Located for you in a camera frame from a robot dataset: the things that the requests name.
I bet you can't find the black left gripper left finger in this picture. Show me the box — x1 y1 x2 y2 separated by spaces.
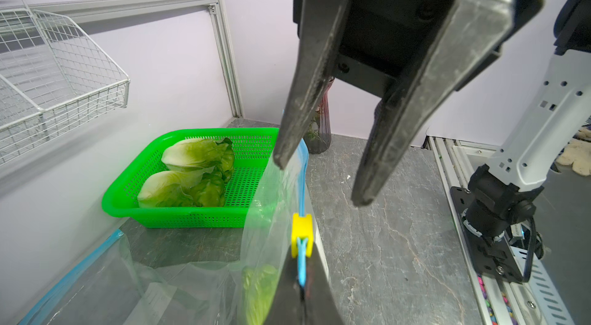
264 251 305 325

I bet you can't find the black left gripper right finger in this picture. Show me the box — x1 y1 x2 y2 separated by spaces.
302 251 344 325

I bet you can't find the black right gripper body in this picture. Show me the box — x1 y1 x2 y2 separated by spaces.
292 0 546 100

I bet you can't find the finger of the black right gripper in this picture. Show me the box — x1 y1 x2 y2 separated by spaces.
273 0 352 170
351 0 515 207

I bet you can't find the chinese cabbage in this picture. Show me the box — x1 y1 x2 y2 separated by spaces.
243 264 279 324
137 170 226 208
162 137 235 183

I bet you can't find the clear zip-top bag blue seal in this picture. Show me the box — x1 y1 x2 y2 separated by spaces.
20 231 243 324

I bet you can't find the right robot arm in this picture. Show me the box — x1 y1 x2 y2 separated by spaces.
273 0 590 283

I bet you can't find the dark glass vase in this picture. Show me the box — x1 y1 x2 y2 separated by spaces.
303 77 335 154

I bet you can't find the green plastic basket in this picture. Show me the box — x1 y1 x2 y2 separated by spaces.
102 127 279 228

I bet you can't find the white glove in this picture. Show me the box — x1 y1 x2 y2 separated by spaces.
556 126 590 177

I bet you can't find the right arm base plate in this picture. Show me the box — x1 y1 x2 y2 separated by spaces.
450 187 543 283

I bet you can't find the white wire wall shelf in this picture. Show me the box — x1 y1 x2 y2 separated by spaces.
1 0 130 165

